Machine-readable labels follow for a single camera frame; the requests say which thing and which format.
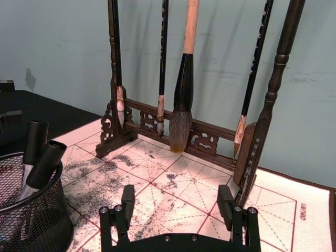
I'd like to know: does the black-handled brush with brown tip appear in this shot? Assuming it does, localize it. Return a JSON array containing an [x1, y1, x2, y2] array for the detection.
[[233, 0, 275, 159]]

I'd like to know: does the thin black-handled small brush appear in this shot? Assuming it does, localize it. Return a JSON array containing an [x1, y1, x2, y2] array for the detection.
[[156, 0, 170, 139]]

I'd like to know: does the black table cloth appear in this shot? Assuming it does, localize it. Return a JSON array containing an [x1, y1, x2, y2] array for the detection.
[[0, 89, 336, 252]]

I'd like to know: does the large tan-handled calligraphy brush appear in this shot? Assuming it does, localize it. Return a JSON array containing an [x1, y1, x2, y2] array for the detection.
[[168, 0, 201, 154]]

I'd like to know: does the small black block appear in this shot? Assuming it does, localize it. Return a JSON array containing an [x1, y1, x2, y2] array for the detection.
[[0, 79, 15, 93], [0, 110, 24, 133]]

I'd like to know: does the white red-grid calligraphy mat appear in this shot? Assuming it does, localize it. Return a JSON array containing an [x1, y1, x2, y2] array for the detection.
[[49, 114, 332, 252]]

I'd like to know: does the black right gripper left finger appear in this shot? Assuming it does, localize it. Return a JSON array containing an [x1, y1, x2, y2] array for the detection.
[[99, 184, 136, 248]]

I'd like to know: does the dark wooden brush rack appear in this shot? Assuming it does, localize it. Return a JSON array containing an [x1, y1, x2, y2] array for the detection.
[[94, 0, 307, 208]]

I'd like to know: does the black-handled brush with white tip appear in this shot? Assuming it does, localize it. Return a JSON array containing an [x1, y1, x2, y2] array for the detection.
[[111, 0, 127, 129]]

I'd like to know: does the black mesh pen holder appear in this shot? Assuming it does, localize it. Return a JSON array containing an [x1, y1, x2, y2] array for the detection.
[[0, 151, 75, 252]]

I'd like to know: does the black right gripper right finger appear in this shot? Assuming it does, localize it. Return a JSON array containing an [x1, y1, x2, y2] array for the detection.
[[217, 184, 261, 247]]

